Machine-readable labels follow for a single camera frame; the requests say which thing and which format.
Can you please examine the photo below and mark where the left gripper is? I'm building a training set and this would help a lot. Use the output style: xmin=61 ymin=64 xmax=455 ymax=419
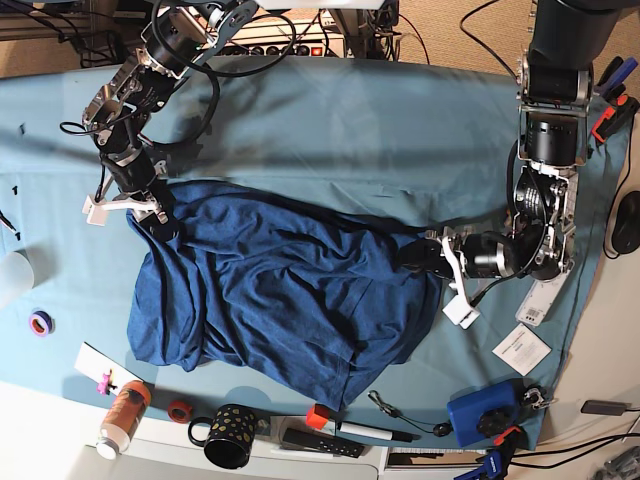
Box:
xmin=397 ymin=227 xmax=510 ymax=280

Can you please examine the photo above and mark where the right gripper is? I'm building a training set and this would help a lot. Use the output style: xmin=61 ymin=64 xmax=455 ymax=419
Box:
xmin=92 ymin=174 xmax=180 ymax=242

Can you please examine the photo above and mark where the blue t-shirt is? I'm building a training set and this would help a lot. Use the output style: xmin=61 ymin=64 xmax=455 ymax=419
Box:
xmin=127 ymin=180 xmax=442 ymax=410

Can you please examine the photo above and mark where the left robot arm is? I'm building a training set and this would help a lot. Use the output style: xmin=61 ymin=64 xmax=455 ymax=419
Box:
xmin=398 ymin=1 xmax=636 ymax=290

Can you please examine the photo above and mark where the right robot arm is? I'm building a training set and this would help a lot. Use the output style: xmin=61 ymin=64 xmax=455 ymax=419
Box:
xmin=59 ymin=1 xmax=262 ymax=242

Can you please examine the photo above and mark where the teal table cloth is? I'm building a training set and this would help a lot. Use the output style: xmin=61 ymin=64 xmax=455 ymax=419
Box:
xmin=0 ymin=55 xmax=632 ymax=450

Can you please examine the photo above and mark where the clear plastic blister pack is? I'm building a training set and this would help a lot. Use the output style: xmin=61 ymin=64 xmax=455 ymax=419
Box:
xmin=515 ymin=277 xmax=565 ymax=327

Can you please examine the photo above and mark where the white paper leaflet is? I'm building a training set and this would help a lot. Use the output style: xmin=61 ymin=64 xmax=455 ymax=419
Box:
xmin=492 ymin=324 xmax=551 ymax=376

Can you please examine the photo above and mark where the translucent plastic cup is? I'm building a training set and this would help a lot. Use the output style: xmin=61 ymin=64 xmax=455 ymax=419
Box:
xmin=0 ymin=252 xmax=35 ymax=309

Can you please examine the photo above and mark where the purple tape roll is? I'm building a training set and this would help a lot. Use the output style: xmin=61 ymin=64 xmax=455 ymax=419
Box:
xmin=29 ymin=311 xmax=54 ymax=337

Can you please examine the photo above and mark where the blue box with knob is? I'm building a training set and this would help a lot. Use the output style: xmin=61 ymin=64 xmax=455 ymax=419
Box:
xmin=447 ymin=379 xmax=526 ymax=447

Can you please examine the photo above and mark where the pink clip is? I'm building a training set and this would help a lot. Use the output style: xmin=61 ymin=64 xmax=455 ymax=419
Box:
xmin=96 ymin=371 xmax=118 ymax=396

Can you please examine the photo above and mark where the orange tape roll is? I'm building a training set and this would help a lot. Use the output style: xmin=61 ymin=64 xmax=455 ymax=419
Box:
xmin=167 ymin=400 xmax=193 ymax=424

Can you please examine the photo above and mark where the black marker pen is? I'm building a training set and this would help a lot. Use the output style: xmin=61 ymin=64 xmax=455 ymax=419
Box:
xmin=335 ymin=421 xmax=420 ymax=443

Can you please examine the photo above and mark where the orange bottle white cap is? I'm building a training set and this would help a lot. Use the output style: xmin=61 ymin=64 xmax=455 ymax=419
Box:
xmin=96 ymin=380 xmax=151 ymax=460

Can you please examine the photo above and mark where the orange cube block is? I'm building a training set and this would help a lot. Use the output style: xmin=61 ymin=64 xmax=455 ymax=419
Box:
xmin=305 ymin=404 xmax=331 ymax=430

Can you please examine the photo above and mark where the black computer mouse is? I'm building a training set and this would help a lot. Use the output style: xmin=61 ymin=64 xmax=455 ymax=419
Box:
xmin=611 ymin=190 xmax=640 ymax=255

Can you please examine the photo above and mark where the black yellow-dotted mug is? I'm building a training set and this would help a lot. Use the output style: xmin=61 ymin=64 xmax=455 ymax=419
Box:
xmin=187 ymin=404 xmax=258 ymax=470

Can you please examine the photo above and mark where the black power strip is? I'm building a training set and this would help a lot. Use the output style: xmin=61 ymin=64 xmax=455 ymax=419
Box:
xmin=221 ymin=43 xmax=326 ymax=57

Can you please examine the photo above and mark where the black adapter right edge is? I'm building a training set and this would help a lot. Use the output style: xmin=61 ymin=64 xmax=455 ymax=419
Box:
xmin=580 ymin=399 xmax=632 ymax=416

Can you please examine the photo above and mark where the black dotted remote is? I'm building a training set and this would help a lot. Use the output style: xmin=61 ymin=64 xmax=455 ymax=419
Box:
xmin=282 ymin=428 xmax=365 ymax=458

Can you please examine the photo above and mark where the blue clamp bottom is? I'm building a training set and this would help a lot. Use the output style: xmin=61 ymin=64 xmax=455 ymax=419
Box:
xmin=455 ymin=425 xmax=527 ymax=480

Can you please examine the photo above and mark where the orange black clamp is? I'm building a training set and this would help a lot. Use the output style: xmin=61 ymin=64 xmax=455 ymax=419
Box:
xmin=591 ymin=94 xmax=639 ymax=147

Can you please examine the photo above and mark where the blue black clamp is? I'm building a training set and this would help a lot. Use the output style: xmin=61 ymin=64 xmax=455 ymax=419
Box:
xmin=594 ymin=56 xmax=638 ymax=96

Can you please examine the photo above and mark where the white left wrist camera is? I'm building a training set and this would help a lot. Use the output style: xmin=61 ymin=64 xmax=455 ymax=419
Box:
xmin=443 ymin=295 xmax=480 ymax=329

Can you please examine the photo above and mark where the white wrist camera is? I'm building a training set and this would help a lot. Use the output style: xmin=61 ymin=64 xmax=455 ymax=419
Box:
xmin=443 ymin=295 xmax=480 ymax=329
xmin=82 ymin=195 xmax=110 ymax=226

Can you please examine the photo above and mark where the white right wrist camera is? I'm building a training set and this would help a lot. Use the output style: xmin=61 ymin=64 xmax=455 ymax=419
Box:
xmin=82 ymin=195 xmax=110 ymax=226

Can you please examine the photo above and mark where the black lanyard with clip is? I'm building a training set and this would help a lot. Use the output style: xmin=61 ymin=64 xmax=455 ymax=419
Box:
xmin=368 ymin=389 xmax=454 ymax=440

